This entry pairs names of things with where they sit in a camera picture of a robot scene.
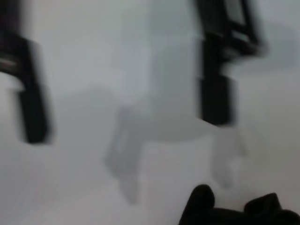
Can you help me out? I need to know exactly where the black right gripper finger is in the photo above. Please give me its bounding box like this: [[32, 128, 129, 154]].
[[0, 0, 57, 145], [194, 0, 269, 127]]

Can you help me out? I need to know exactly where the dark blue rag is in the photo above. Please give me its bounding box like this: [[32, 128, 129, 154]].
[[178, 184, 300, 225]]

